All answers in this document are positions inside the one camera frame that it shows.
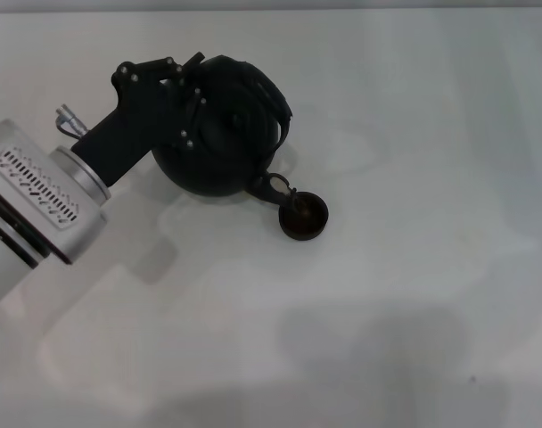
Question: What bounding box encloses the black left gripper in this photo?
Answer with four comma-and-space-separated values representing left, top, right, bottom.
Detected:
70, 52, 209, 187

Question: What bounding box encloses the black round teapot with handle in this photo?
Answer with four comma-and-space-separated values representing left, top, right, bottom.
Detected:
150, 53, 301, 210

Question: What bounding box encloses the small dark brown teacup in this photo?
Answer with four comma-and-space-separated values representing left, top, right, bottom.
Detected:
277, 190, 330, 242

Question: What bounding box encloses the silver vented left wrist camera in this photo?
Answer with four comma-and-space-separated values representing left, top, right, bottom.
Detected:
0, 118, 108, 268

